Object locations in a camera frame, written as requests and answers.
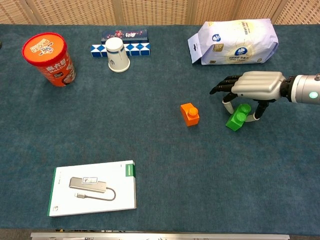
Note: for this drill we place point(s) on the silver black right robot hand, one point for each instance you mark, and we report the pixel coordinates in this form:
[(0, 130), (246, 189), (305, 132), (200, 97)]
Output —
[(260, 83)]

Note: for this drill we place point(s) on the orange red snack canister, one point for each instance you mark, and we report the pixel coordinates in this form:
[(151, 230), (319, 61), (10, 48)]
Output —
[(47, 57)]

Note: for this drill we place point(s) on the teal felt table cloth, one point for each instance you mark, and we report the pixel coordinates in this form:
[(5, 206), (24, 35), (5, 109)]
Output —
[(150, 125)]

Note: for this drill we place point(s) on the woven rattan folding screen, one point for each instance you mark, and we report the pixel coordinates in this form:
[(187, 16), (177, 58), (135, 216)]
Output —
[(150, 10)]

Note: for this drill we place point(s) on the white lilac powder bag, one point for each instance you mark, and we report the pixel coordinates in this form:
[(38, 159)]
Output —
[(240, 42)]

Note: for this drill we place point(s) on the green toy brick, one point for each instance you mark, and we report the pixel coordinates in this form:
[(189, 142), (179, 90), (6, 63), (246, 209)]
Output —
[(236, 122)]

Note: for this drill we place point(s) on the aluminium profile rail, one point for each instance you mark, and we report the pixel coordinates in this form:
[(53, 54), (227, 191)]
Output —
[(160, 237)]

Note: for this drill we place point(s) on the dark blue printed box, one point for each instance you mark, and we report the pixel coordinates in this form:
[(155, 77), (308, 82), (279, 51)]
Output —
[(130, 35)]

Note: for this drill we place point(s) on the white USB hub box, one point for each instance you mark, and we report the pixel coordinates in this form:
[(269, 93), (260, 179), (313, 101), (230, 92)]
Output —
[(92, 190)]

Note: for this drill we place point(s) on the blue white snake puzzle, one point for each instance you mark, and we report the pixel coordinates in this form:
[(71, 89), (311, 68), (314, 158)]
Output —
[(140, 49)]

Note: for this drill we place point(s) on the white paper cup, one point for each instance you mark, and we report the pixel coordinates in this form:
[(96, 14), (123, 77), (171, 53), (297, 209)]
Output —
[(117, 57)]

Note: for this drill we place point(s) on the orange toy brick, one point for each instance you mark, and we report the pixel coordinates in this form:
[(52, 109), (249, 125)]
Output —
[(191, 118)]

